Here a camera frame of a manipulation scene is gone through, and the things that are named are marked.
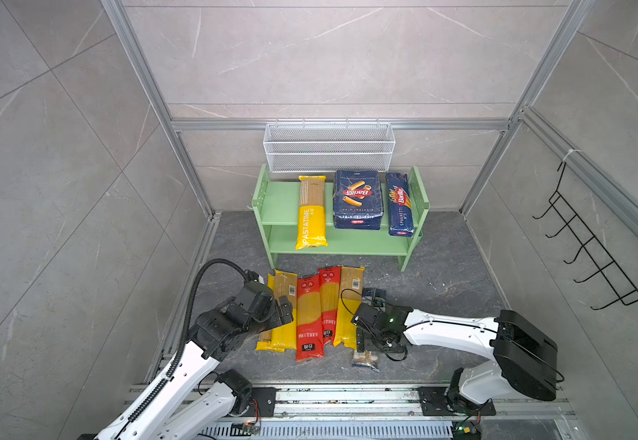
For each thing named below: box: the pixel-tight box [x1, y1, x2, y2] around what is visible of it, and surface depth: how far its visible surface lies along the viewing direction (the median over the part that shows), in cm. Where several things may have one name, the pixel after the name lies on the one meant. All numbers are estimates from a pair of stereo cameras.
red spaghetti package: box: [319, 265, 341, 346], surface depth 92 cm
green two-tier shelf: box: [250, 163, 430, 272], surface depth 81 cm
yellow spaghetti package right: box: [333, 265, 365, 351], surface depth 96 cm
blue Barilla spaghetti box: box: [385, 172, 415, 238], surface depth 81 cm
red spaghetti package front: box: [296, 273, 325, 363], surface depth 88 cm
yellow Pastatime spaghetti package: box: [295, 175, 329, 251], surface depth 81 cm
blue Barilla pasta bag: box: [332, 169, 385, 231], surface depth 80 cm
